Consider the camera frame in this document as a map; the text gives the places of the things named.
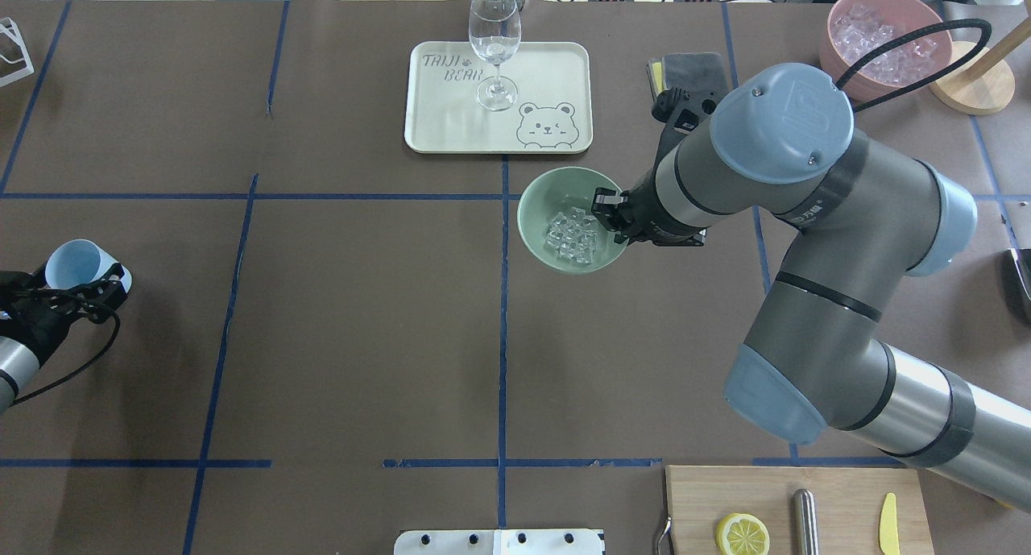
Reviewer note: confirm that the steel knife sharpener rod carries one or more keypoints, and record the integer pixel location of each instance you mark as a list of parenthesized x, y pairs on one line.
[(805, 522)]

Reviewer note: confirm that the mint green bowl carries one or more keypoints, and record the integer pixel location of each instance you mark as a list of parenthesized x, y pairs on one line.
[(563, 189)]

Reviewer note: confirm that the lemon half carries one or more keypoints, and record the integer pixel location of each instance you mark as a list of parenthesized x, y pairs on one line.
[(742, 533)]

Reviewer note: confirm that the grey folded cloth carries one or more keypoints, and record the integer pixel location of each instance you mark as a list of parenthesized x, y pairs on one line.
[(699, 73)]

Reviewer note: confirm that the cream bear tray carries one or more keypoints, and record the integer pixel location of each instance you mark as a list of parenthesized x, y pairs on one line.
[(543, 107)]

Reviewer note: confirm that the ice cubes in bowl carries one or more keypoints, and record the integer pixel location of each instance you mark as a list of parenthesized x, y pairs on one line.
[(573, 235)]

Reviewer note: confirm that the light blue cup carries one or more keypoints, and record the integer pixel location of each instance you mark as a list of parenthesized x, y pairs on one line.
[(81, 262)]

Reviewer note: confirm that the clear wine glass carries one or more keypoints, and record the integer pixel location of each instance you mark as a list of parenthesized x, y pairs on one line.
[(495, 32)]

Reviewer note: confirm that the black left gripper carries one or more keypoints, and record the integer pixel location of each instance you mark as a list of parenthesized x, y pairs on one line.
[(42, 323)]

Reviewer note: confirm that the yellow plastic knife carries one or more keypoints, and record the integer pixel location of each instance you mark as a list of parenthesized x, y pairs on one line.
[(889, 540)]

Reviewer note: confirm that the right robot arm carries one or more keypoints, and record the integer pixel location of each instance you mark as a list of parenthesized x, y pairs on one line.
[(866, 216)]

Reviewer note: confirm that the wooden cup stand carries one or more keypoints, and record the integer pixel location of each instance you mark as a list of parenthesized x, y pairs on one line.
[(986, 84)]

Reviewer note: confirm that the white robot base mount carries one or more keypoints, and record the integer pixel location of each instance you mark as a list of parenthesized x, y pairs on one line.
[(502, 541)]

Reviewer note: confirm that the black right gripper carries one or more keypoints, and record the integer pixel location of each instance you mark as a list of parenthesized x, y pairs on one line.
[(642, 214)]

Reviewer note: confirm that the pink bowl of ice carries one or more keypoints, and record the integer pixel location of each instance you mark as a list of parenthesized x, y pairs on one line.
[(857, 27)]

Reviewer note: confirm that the wooden cutting board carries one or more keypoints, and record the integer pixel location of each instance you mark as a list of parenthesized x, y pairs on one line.
[(847, 506)]

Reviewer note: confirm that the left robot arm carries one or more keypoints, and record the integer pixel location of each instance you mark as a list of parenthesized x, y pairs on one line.
[(18, 368)]

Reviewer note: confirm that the white wire dish rack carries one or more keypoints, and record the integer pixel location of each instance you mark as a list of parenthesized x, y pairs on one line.
[(16, 62)]

